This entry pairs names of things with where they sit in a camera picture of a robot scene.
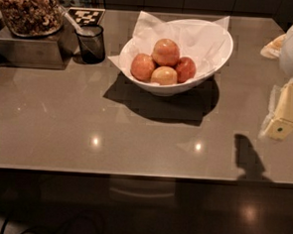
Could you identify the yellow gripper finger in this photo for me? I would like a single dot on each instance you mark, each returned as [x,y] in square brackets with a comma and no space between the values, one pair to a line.
[272,50]
[278,123]

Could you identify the white ceramic bowl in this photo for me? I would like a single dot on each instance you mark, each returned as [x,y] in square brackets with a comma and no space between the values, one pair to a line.
[188,85]

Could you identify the right red apple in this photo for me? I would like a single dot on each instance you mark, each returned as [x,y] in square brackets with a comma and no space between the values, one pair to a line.
[186,69]

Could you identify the red apple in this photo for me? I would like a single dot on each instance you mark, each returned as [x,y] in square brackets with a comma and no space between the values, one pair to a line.
[166,52]
[186,69]
[142,67]

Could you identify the top red apple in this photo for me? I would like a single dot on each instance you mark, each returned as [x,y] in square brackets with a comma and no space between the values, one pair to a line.
[166,52]

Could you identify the front yellow-red apple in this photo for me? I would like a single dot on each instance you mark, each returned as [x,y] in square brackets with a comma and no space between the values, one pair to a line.
[164,75]

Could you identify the left red apple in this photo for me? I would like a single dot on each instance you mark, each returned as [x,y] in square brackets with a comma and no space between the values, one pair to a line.
[142,67]

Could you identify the white paper liner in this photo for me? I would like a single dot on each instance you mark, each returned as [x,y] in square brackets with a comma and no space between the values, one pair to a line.
[194,37]

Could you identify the black mesh cup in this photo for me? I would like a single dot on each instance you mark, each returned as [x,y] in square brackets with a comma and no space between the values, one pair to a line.
[91,43]

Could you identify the black white marker tag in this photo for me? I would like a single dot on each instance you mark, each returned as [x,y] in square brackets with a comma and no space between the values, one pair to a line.
[84,16]

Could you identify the white plastic utensil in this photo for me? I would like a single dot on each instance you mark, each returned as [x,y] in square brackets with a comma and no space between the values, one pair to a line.
[69,18]

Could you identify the metal box stand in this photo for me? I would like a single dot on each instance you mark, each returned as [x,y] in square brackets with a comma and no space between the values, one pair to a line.
[52,52]

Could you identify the glass jar of snacks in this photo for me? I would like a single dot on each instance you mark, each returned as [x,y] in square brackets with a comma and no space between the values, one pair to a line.
[31,18]

